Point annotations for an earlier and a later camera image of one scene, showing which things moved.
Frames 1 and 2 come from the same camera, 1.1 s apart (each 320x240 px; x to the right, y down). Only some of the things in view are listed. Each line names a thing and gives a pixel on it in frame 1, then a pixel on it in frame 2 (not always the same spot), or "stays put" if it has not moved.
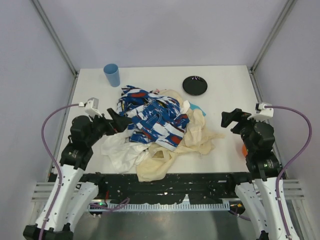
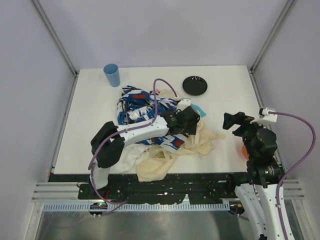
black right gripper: x=238 y=122 stays put
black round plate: x=194 y=86 stays put
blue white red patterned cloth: x=156 y=119 stays put
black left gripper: x=110 y=124 to x=189 y=117
